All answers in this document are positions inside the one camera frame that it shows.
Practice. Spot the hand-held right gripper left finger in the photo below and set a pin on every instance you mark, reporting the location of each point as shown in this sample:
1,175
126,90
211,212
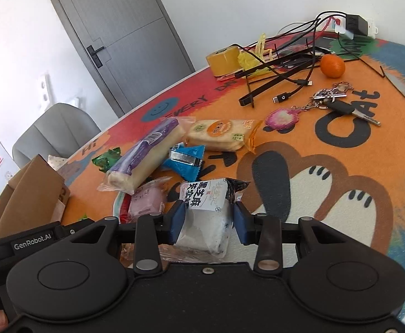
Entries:
177,222

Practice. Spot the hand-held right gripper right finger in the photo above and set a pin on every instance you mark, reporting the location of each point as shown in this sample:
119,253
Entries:
242,225

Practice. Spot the white black-speckled snack packet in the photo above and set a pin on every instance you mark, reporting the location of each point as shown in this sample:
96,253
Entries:
205,222

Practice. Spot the brown cardboard box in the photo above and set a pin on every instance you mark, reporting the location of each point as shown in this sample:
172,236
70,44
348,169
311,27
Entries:
25,194

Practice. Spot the pink snack packet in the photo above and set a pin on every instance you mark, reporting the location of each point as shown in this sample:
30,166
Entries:
147,199

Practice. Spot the blue triangular snack packet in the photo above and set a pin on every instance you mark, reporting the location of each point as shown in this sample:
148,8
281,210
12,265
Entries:
185,159

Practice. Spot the purple long bread packet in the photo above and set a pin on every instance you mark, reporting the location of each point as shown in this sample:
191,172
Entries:
143,156

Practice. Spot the orange label cracker packet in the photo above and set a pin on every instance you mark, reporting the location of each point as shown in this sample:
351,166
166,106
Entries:
216,133

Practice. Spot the green candy packet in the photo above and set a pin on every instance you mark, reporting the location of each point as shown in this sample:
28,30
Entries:
105,159

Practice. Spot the grey chair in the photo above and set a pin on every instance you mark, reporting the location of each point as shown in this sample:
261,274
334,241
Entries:
56,128

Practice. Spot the colourful cat print mat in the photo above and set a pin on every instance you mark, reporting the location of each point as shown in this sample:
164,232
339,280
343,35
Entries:
361,166

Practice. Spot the metal key bunch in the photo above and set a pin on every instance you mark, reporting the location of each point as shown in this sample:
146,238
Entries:
322,95

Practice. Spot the black folding stand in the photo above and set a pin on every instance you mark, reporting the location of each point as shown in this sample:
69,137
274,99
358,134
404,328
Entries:
275,76

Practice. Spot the black car key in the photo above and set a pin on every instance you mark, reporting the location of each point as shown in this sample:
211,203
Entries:
341,107

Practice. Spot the yellow plastic bag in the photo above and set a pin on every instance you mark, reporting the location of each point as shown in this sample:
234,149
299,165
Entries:
249,60

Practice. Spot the yellow tape roll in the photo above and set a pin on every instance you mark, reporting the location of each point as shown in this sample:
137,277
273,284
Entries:
223,60

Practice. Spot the orange tangerine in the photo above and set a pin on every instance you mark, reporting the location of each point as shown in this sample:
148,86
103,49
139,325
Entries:
332,66

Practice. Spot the grey door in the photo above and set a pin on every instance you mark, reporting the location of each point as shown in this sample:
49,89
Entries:
119,34

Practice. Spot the black charger plug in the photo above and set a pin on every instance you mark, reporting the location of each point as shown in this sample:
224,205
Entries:
356,24

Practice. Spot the white power strip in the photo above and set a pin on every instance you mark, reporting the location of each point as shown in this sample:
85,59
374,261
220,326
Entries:
372,29

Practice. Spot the white double wall socket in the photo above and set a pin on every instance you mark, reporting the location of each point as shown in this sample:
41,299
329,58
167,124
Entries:
44,88

